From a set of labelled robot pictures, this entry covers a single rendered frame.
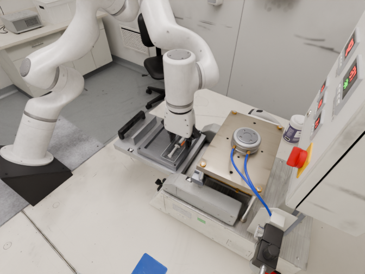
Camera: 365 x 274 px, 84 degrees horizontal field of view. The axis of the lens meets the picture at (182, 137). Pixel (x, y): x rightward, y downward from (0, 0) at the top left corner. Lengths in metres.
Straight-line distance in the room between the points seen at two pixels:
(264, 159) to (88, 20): 0.73
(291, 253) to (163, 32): 0.70
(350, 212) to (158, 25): 0.60
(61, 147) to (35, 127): 0.27
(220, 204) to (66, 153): 0.84
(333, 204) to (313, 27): 1.71
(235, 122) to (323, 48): 1.48
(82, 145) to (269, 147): 0.92
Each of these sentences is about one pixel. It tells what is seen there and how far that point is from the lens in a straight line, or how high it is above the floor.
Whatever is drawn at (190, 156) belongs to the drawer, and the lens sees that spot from 0.75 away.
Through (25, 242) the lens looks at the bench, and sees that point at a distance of 1.02.
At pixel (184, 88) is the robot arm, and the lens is 0.56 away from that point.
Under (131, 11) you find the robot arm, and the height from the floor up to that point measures 1.34.
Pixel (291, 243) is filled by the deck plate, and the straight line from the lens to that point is 0.73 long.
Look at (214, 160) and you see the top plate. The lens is 0.57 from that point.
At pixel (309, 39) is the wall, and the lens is 2.07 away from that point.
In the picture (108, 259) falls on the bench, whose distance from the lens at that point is 0.87.
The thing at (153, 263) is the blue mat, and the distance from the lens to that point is 0.83.
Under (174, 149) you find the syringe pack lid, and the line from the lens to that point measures 0.73.
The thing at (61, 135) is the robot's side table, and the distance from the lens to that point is 1.31.
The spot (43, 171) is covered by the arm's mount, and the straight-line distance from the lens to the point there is 1.01.
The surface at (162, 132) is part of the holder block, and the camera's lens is 0.82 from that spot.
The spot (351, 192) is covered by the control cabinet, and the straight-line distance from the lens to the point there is 0.43.
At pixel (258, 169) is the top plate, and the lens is 0.58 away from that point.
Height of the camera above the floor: 1.56
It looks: 46 degrees down
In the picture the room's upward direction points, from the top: straight up
